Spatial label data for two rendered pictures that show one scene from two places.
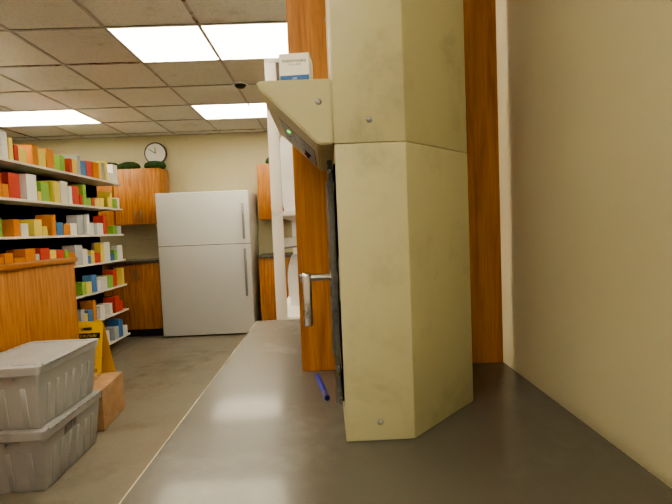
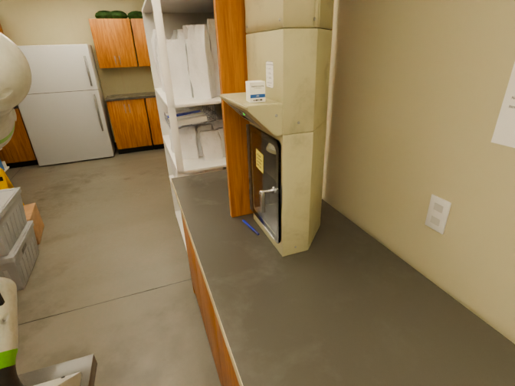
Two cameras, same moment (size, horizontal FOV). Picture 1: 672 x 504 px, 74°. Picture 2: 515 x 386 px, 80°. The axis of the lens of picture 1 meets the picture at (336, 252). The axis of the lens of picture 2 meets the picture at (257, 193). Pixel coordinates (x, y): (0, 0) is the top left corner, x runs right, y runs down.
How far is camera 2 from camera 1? 0.58 m
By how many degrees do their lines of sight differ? 29
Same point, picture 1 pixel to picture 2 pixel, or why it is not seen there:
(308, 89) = (271, 109)
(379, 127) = (303, 125)
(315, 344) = (237, 204)
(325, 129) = (279, 129)
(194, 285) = (56, 125)
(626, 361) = (384, 210)
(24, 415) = not seen: outside the picture
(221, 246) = (73, 93)
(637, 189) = (399, 149)
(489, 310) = not seen: hidden behind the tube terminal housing
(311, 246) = (234, 155)
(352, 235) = (288, 175)
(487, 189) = not seen: hidden behind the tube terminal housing
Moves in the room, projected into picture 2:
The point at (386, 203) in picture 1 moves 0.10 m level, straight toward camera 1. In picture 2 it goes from (303, 160) to (315, 170)
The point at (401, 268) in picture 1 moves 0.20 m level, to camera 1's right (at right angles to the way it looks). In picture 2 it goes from (307, 187) to (355, 178)
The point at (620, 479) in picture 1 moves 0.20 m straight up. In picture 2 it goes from (382, 255) to (390, 208)
